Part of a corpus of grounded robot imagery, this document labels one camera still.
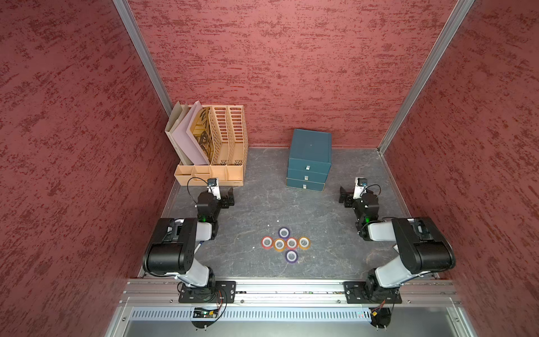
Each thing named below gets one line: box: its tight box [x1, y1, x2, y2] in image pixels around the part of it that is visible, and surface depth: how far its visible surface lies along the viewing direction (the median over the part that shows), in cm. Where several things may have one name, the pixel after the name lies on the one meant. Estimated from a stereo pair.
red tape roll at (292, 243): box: [286, 237, 299, 250], surface depth 87 cm
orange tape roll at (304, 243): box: [298, 235, 311, 250], surface depth 87 cm
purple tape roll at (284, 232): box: [277, 226, 291, 240], surface depth 91 cm
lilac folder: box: [171, 100, 211, 166], surface depth 94 cm
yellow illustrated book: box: [190, 106, 213, 165], surface depth 102 cm
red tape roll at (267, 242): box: [261, 235, 274, 250], surface depth 87 cm
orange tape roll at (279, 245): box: [273, 238, 286, 253], surface depth 87 cm
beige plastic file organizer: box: [174, 104, 249, 187], surface depth 105 cm
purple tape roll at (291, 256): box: [284, 249, 299, 264], surface depth 84 cm
